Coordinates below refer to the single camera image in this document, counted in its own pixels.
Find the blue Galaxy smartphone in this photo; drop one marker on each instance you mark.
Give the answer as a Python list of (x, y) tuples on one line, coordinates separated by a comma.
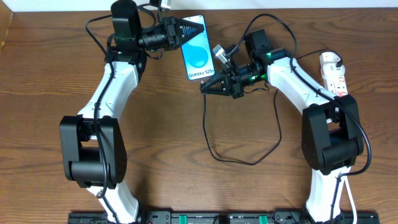
[(197, 53)]

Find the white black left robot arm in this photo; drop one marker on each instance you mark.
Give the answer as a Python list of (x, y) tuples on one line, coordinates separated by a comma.
[(94, 154)]

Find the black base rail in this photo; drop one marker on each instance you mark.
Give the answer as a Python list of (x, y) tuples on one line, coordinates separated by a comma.
[(167, 217)]

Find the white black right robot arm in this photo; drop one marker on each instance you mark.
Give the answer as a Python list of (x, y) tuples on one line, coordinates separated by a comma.
[(332, 136)]

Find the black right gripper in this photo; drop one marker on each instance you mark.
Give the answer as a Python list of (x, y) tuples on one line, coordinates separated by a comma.
[(235, 84)]

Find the brown wooden side panel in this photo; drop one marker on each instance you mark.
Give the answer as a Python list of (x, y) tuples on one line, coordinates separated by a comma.
[(6, 16)]

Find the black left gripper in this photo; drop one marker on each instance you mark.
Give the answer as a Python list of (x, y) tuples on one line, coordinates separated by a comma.
[(171, 33)]

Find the white power strip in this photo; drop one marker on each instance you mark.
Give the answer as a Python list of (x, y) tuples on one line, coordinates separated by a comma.
[(333, 73)]

